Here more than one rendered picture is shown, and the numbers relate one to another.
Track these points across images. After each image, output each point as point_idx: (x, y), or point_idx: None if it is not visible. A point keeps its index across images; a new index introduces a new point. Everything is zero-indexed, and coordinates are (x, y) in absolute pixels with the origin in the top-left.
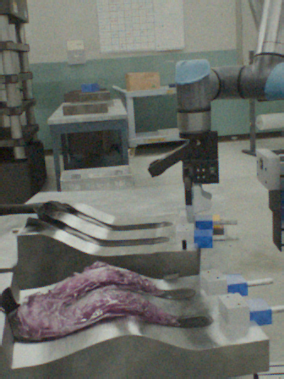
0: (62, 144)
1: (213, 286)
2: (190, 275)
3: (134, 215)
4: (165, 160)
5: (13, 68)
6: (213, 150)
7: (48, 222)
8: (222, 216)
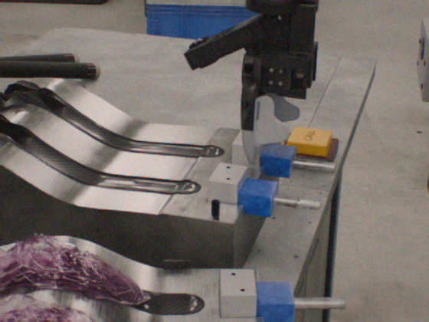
0: None
1: (231, 303)
2: (220, 261)
3: (196, 101)
4: (214, 44)
5: None
6: (302, 37)
7: (2, 127)
8: (346, 127)
